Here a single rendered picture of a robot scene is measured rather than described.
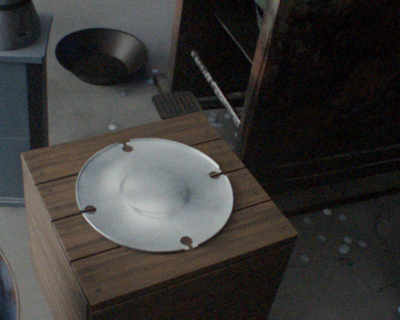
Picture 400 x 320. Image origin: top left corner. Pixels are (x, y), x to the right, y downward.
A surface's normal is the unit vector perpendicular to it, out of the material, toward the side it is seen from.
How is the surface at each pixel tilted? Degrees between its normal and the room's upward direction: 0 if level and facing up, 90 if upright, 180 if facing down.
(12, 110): 90
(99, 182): 0
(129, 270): 0
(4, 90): 90
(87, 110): 0
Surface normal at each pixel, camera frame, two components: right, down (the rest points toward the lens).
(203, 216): 0.13, -0.74
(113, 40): -0.04, 0.00
